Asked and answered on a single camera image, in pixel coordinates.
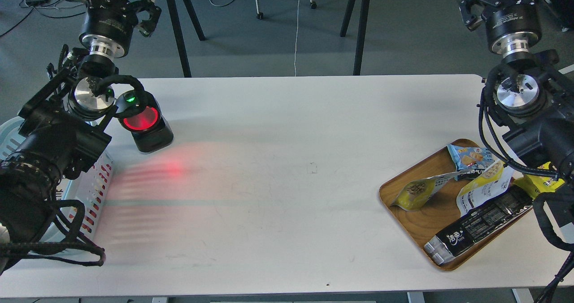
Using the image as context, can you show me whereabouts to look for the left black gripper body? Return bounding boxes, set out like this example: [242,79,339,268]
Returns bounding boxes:
[78,0,149,59]

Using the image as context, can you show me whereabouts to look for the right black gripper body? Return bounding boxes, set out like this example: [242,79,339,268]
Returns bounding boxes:
[482,1,541,56]

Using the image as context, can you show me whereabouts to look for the yellow white snack pouch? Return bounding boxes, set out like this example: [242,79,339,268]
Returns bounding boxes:
[391,169,471,212]

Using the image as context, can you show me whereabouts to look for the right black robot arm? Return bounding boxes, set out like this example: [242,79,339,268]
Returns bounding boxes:
[458,0,574,303]

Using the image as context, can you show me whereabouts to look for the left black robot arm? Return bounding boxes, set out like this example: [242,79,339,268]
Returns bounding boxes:
[1,0,174,272]

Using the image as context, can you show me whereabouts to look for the blue snack packet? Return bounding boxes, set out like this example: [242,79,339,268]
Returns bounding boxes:
[447,144,495,181]

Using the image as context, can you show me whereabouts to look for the yellow white snack bag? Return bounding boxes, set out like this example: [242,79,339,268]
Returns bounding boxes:
[457,160,515,217]

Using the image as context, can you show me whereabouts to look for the yellow cartoon snack packet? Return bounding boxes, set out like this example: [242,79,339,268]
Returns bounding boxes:
[513,174,565,199]

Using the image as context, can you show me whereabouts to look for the light blue plastic basket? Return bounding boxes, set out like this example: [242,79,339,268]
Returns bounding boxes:
[0,117,114,240]

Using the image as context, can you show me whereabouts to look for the black long snack package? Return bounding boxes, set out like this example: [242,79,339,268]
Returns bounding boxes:
[423,186,533,265]

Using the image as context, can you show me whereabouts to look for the black barcode scanner red window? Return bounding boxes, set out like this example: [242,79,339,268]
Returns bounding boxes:
[116,89,174,153]

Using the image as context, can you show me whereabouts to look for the wooden tray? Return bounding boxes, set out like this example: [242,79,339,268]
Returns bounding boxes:
[379,147,532,272]

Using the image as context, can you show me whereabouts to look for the floor cables and adapter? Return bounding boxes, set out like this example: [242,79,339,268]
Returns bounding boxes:
[0,0,131,38]

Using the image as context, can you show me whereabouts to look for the white hanging cable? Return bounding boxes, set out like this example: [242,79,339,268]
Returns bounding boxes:
[293,0,301,77]

